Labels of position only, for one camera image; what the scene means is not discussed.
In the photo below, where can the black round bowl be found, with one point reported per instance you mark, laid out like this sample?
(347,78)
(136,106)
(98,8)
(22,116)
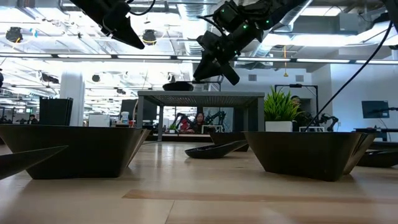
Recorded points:
(178,86)

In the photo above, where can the black teardrop mini plate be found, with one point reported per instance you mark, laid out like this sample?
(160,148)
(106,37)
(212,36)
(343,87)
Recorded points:
(379,159)
(214,151)
(18,161)

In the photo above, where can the green plant in white pot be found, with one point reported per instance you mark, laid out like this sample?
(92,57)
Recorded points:
(280,109)

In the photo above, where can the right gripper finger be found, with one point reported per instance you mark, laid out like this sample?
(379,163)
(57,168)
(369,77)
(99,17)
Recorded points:
(205,71)
(230,74)

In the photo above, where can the white bottle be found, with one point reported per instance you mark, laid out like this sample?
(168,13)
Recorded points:
(125,117)

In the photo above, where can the person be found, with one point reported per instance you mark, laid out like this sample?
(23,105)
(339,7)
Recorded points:
(296,100)
(32,119)
(199,123)

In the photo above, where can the black round ceiling fixture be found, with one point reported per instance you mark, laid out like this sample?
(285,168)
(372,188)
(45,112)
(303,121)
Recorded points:
(14,34)
(149,37)

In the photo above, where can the black wall monitor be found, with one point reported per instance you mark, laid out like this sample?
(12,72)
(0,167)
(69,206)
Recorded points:
(375,109)

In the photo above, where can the black stand frame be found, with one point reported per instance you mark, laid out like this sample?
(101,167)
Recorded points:
(295,85)

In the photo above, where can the black square mini bowl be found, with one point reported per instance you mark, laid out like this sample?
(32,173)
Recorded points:
(74,152)
(311,154)
(227,137)

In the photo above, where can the grey perforated metal shelf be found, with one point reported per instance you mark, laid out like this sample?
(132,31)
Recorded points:
(202,95)

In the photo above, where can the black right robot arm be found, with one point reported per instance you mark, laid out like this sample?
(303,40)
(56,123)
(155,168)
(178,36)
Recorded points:
(280,9)

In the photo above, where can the black partition panel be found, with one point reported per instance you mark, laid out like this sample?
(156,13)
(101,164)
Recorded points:
(56,111)

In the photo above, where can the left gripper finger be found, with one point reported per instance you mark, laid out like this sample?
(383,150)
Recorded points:
(127,34)

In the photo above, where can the white round column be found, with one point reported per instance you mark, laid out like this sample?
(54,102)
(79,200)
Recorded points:
(72,96)

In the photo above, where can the black background robot arm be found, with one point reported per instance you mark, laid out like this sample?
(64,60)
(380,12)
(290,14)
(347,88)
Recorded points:
(183,119)
(329,119)
(217,116)

